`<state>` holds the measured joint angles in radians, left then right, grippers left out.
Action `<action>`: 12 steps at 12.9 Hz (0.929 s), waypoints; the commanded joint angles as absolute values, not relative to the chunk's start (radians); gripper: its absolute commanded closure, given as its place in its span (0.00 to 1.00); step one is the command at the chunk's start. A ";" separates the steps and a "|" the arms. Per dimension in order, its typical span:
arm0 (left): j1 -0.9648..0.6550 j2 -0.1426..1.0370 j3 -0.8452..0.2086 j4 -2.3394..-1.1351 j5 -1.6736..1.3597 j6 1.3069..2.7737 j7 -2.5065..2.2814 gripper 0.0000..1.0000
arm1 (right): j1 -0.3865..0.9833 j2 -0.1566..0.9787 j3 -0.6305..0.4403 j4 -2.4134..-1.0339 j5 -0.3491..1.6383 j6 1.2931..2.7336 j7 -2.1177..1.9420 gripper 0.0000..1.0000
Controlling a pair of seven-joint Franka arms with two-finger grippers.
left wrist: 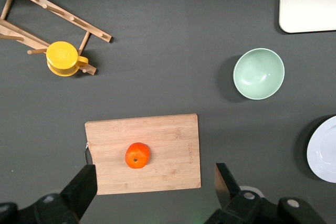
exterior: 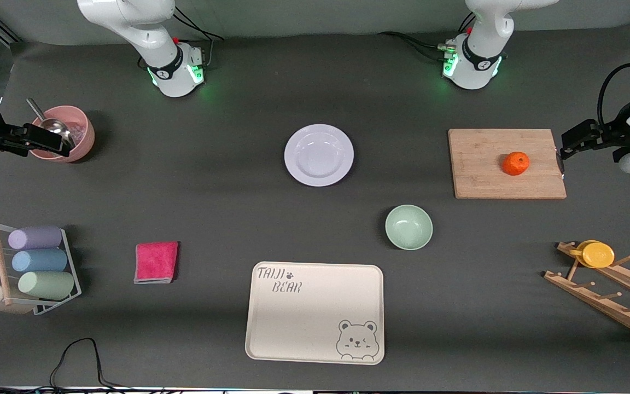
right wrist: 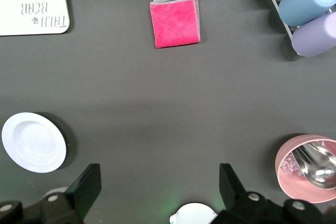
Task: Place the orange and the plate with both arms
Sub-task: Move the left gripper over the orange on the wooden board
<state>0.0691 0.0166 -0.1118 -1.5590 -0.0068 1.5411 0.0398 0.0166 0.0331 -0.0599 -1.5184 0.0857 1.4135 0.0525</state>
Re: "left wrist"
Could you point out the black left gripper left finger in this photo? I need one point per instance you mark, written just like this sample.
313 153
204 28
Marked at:
78 192

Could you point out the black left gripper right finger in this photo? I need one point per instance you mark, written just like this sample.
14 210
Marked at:
236 203

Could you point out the orange fruit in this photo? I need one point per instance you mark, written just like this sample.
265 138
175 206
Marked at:
137 155

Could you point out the white round plate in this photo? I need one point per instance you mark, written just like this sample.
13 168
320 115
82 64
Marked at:
325 150

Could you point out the wooden cutting board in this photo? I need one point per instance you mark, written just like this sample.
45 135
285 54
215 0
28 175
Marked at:
162 140

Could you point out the pale green bowl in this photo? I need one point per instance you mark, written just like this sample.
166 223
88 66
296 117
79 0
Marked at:
258 73

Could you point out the yellow cup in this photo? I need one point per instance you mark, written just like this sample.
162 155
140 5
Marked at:
63 57

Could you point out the wooden peg cup rack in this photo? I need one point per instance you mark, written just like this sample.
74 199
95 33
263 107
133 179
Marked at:
55 7

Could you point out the cream bear print tray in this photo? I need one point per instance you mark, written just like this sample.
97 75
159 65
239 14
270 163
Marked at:
307 1

